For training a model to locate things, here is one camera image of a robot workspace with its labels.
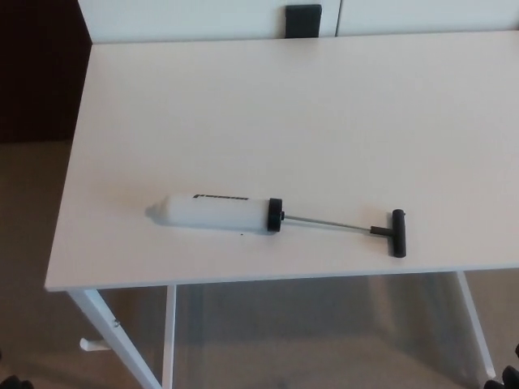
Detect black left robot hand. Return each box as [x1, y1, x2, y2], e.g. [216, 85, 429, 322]
[0, 374, 33, 389]

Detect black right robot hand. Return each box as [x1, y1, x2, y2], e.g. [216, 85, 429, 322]
[484, 344, 519, 389]

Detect white air pump black handle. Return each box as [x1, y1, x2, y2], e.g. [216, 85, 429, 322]
[144, 191, 409, 259]

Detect white hook peg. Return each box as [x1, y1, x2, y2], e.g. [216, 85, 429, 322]
[79, 337, 109, 351]

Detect dark brown cabinet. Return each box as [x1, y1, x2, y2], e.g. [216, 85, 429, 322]
[0, 0, 92, 143]

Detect white metal desk leg frame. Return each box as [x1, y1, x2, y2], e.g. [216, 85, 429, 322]
[456, 270, 498, 378]
[66, 284, 178, 389]

